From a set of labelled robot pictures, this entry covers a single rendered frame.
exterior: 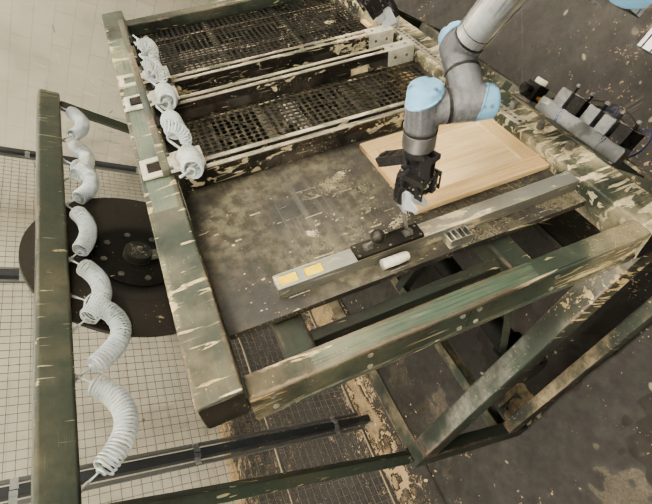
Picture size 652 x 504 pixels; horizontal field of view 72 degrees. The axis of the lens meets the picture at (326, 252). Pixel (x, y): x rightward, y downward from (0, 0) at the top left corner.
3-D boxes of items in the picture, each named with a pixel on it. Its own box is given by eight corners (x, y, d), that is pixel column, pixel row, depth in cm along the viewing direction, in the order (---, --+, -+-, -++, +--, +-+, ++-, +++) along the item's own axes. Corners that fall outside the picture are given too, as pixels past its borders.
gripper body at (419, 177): (419, 205, 108) (425, 164, 99) (392, 189, 112) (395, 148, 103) (439, 189, 111) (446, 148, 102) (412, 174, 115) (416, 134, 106)
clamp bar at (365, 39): (395, 46, 206) (398, -12, 189) (131, 112, 180) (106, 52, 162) (384, 37, 213) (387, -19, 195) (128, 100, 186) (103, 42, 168)
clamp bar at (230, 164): (474, 110, 169) (488, 46, 151) (155, 206, 142) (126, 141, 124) (459, 98, 175) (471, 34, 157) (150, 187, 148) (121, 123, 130)
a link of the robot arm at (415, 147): (395, 131, 100) (419, 116, 104) (394, 148, 103) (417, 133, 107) (422, 144, 96) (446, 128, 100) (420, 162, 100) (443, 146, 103)
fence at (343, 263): (575, 190, 137) (579, 180, 134) (280, 299, 116) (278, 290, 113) (563, 180, 140) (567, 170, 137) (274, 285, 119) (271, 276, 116)
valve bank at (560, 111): (679, 140, 142) (648, 124, 128) (643, 178, 150) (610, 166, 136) (565, 72, 173) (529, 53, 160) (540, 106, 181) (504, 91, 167)
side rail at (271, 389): (633, 259, 126) (652, 232, 118) (257, 421, 101) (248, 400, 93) (616, 245, 130) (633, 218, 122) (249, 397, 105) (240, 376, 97)
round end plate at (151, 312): (258, 322, 180) (15, 332, 134) (253, 332, 183) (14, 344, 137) (211, 201, 229) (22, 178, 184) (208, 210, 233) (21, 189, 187)
